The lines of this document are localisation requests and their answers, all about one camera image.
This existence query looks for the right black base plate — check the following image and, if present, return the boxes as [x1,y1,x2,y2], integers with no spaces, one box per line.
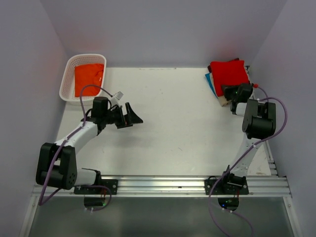
[204,177,248,196]

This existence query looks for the white plastic basket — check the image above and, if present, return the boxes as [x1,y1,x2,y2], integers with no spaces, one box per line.
[59,53,107,106]

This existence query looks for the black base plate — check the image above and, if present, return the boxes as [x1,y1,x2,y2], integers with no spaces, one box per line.
[74,179,118,195]
[204,177,248,196]

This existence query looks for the orange t shirt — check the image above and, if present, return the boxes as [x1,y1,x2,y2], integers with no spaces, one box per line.
[75,63,104,97]

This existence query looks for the blue folded t shirt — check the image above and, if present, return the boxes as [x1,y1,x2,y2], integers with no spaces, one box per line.
[205,73,218,98]

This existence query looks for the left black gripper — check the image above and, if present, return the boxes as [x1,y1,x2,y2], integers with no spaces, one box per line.
[103,102,142,129]

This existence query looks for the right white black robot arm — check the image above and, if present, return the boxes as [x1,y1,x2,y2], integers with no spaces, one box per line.
[214,82,276,195]

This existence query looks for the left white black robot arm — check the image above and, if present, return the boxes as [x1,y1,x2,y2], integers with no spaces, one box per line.
[36,97,143,194]

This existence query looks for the beige folded t shirt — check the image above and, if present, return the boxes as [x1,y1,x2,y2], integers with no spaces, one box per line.
[217,96,231,107]

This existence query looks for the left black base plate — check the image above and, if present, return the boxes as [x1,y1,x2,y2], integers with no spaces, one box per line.
[74,179,118,195]

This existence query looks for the red t shirt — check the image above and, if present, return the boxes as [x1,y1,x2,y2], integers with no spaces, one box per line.
[210,60,249,97]

